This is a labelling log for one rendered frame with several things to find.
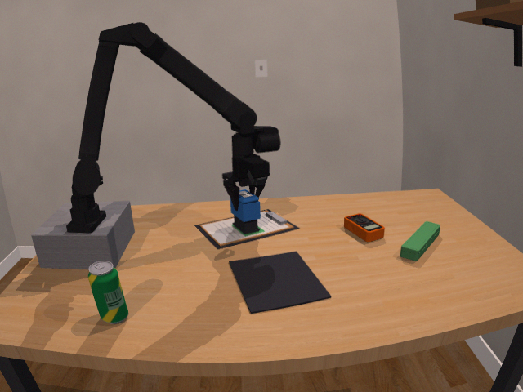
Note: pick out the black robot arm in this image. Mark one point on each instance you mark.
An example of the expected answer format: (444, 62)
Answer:
(87, 178)

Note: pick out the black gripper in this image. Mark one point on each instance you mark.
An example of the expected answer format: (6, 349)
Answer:
(242, 182)

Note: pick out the orange pocket multimeter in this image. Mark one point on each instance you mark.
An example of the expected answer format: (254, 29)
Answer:
(364, 227)

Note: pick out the green drink can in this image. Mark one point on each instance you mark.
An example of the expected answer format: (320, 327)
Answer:
(107, 292)

